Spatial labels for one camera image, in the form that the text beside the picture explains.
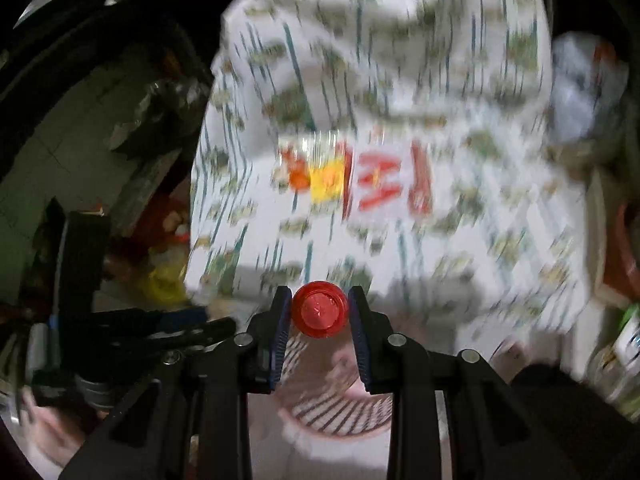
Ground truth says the red bottle cap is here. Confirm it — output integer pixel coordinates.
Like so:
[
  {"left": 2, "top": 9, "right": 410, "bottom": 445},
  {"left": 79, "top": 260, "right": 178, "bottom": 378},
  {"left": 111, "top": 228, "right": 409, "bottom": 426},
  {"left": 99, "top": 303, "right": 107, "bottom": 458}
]
[{"left": 291, "top": 281, "right": 348, "bottom": 339}]

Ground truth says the white red M paper bag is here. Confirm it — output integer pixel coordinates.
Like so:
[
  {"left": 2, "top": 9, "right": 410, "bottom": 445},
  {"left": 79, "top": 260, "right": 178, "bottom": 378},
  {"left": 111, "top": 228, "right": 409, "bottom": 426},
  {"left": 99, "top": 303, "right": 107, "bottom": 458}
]
[{"left": 343, "top": 140, "right": 434, "bottom": 222}]

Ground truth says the orange bottle cap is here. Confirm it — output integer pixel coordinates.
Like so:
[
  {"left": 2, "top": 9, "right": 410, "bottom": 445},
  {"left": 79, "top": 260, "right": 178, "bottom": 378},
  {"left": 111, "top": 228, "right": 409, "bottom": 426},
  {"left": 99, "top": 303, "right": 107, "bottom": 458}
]
[{"left": 288, "top": 167, "right": 310, "bottom": 192}]

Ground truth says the yellow snack packet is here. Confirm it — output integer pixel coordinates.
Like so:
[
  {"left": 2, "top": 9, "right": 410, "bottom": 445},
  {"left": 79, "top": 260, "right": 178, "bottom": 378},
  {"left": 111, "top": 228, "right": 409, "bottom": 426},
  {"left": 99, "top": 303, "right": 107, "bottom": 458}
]
[{"left": 309, "top": 157, "right": 345, "bottom": 204}]

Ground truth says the large chicken wing wrapper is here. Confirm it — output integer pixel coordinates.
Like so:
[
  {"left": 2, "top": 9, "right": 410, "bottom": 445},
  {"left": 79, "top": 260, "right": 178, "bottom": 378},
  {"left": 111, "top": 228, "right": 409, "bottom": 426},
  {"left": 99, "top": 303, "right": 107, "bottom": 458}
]
[{"left": 271, "top": 131, "right": 350, "bottom": 192}]

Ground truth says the person hand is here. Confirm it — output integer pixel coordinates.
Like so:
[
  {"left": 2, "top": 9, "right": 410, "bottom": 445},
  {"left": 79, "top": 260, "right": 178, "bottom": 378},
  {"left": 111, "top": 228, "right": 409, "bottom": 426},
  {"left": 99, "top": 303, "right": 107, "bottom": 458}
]
[{"left": 22, "top": 387, "right": 108, "bottom": 474}]

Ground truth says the pink plastic basket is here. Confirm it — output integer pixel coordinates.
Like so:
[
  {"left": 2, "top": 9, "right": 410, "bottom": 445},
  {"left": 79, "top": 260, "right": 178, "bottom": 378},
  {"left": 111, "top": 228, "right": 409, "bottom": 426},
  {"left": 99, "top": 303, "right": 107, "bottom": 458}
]
[{"left": 274, "top": 328, "right": 393, "bottom": 439}]

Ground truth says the yellow plastic bag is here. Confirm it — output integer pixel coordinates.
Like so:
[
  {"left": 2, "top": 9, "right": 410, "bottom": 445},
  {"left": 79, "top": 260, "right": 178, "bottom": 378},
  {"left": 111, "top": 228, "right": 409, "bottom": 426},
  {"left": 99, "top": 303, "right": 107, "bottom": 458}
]
[{"left": 139, "top": 254, "right": 190, "bottom": 309}]

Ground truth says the red bowl of eggs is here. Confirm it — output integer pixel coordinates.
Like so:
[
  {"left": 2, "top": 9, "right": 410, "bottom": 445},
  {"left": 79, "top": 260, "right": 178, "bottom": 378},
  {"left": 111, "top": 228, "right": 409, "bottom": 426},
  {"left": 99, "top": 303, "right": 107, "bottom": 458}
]
[{"left": 131, "top": 196, "right": 190, "bottom": 252}]

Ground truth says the cat print white cloth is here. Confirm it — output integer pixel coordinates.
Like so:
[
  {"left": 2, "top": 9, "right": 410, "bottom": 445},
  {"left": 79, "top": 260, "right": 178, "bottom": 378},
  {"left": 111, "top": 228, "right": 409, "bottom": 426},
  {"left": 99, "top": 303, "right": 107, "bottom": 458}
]
[{"left": 184, "top": 0, "right": 588, "bottom": 334}]

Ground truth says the blue white plastic bag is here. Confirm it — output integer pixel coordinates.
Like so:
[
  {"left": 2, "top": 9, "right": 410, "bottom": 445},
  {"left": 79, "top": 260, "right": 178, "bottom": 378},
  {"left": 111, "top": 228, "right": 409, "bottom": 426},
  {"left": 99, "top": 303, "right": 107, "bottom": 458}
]
[{"left": 551, "top": 32, "right": 629, "bottom": 144}]

